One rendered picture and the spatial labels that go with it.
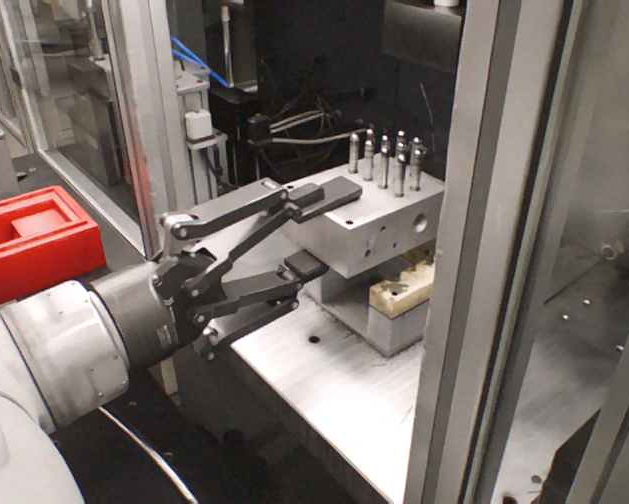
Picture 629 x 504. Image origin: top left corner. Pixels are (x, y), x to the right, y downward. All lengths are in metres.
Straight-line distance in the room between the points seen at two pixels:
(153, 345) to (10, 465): 0.18
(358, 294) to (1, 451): 0.44
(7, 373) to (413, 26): 0.40
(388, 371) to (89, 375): 0.27
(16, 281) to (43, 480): 0.45
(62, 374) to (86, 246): 0.32
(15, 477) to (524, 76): 0.25
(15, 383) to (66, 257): 0.33
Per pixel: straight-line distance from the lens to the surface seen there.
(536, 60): 0.25
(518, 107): 0.26
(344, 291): 0.65
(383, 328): 0.56
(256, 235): 0.47
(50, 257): 0.71
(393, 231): 0.52
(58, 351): 0.41
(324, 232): 0.51
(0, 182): 0.86
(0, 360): 0.41
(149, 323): 0.43
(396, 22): 0.56
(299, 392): 0.55
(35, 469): 0.29
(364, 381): 0.56
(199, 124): 0.72
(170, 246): 0.44
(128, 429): 0.67
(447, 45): 0.52
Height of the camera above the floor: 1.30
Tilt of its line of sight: 33 degrees down
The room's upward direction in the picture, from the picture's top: straight up
